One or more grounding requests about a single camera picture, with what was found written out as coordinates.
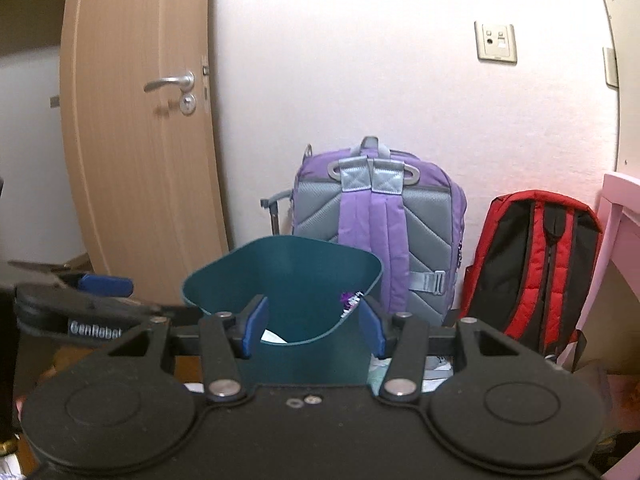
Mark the wooden door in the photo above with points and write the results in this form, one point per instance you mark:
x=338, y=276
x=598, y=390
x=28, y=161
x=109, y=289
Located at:
x=130, y=185

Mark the purple white wrapper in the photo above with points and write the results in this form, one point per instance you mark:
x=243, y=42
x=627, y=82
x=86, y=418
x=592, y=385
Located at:
x=350, y=301

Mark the beige wall socket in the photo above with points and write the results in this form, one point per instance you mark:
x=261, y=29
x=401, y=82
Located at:
x=496, y=41

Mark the white paper scrap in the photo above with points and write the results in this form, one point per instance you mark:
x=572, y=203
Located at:
x=272, y=337

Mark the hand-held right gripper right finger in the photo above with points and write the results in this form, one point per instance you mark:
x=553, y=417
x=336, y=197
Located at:
x=372, y=330

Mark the pink desk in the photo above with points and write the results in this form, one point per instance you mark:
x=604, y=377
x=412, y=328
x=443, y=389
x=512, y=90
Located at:
x=622, y=200

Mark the teal plastic bin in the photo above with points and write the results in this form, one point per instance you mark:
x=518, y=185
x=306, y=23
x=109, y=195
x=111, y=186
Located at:
x=300, y=270

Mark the zigzag quilted blanket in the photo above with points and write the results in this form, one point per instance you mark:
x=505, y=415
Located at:
x=380, y=372

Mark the red black backpack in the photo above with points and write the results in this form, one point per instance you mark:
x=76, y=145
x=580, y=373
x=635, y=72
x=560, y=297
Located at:
x=505, y=280

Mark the purple grey backpack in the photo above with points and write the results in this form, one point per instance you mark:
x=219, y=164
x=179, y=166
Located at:
x=357, y=225

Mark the silver door lock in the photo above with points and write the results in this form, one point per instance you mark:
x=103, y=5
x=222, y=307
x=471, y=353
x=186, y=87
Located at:
x=187, y=105

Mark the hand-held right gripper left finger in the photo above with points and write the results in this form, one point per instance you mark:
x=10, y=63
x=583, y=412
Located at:
x=255, y=325

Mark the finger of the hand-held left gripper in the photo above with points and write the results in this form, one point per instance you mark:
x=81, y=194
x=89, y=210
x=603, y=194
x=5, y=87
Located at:
x=107, y=286
x=175, y=314

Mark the beige wall switch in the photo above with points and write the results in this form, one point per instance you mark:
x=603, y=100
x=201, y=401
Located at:
x=610, y=67

